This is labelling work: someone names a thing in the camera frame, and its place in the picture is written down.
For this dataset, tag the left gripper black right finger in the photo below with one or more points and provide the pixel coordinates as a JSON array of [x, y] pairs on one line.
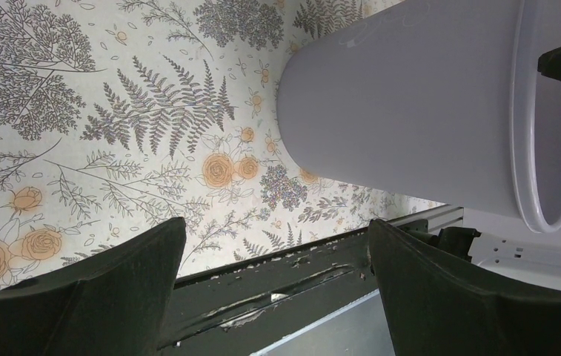
[[437, 302]]

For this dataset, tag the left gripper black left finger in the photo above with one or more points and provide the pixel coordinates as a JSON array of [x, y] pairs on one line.
[[112, 303]]

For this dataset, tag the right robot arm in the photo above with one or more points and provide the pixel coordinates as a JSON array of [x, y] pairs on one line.
[[530, 263]]

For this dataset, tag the floral patterned table mat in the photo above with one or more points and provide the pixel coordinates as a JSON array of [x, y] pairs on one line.
[[118, 115]]

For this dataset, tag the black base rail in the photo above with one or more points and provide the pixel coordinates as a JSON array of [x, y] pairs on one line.
[[243, 307]]

